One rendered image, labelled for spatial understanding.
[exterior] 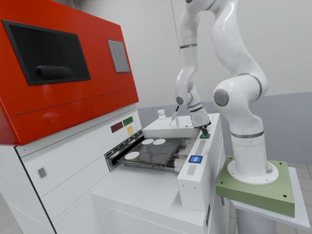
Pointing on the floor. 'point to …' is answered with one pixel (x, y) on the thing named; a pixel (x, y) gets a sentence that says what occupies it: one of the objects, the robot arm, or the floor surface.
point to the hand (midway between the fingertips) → (204, 132)
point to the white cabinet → (114, 224)
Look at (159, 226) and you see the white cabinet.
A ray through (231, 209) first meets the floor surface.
